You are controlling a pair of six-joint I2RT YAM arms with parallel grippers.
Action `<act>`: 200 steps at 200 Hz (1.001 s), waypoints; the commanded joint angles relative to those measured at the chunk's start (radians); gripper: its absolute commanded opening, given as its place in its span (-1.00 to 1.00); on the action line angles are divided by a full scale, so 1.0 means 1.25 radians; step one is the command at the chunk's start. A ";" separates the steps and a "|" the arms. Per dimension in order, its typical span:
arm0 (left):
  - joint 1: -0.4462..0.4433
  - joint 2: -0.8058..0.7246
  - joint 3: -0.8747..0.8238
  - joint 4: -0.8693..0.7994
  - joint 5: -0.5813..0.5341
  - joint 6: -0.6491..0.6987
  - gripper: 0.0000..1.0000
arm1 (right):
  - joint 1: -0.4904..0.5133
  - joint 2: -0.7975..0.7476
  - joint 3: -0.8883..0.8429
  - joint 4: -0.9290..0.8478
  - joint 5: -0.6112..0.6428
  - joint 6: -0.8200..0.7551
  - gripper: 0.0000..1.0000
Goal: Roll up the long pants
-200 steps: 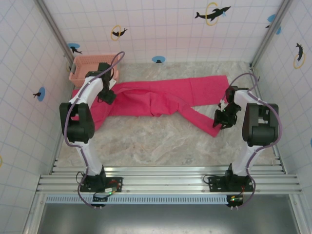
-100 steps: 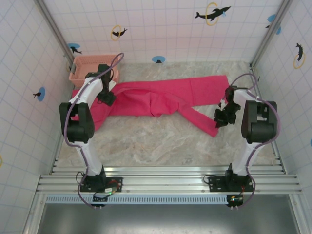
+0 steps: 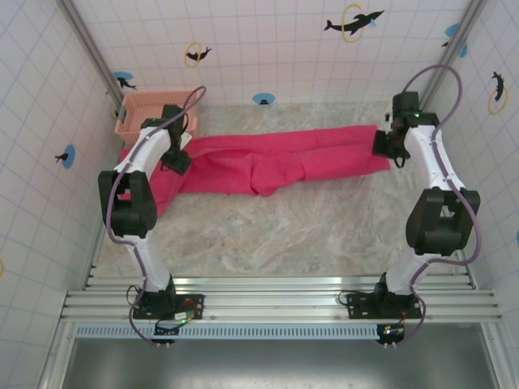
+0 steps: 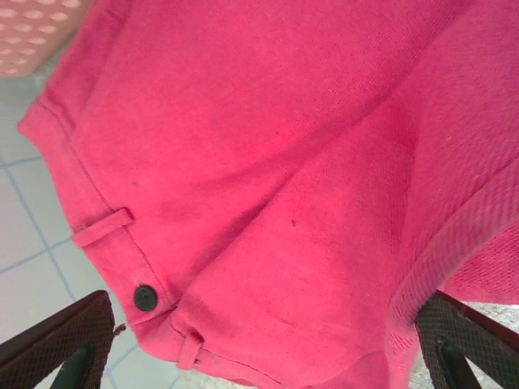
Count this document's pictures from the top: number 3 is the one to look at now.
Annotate white slotted cable duct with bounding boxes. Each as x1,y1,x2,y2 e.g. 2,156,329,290
75,323,445,340

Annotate blue circle fish sticker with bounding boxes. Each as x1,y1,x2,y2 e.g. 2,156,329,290
54,143,77,169

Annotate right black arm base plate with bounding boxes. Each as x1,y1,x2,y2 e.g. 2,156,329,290
345,289,423,322

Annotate small circuit board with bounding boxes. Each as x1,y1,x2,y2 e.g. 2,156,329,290
156,310,192,337
376,322,406,342

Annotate marble pattern table cover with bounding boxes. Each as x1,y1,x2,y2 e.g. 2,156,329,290
97,100,459,279

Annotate blue circle shark sticker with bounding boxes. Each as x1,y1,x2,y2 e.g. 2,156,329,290
112,71,138,92

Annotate large dolphin ring sticker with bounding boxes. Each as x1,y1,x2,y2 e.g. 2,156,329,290
323,3,385,44

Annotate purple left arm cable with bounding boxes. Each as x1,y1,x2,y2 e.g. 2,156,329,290
103,84,208,349

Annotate aluminium rail frame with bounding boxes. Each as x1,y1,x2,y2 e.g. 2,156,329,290
60,263,504,325

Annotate pink long pants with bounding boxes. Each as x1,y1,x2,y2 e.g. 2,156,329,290
119,124,392,218

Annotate small dolphin ring sticker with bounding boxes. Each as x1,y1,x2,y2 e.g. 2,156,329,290
184,40,213,68

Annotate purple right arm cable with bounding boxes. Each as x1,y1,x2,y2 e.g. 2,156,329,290
403,64,483,349

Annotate pink plastic basket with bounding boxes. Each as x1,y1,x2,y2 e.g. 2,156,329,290
114,92,199,146

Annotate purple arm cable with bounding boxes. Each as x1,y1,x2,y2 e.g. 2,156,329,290
403,64,483,349
103,84,208,349

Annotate aluminium corner post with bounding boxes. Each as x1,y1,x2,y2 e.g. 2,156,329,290
420,0,486,111
63,0,125,107

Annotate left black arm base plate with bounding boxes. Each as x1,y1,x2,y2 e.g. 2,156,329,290
131,290,206,322

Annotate blue patch sticker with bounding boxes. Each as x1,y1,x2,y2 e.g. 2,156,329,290
440,23,469,58

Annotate upright dolphin ring sticker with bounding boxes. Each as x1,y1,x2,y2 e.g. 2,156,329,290
487,71,509,116

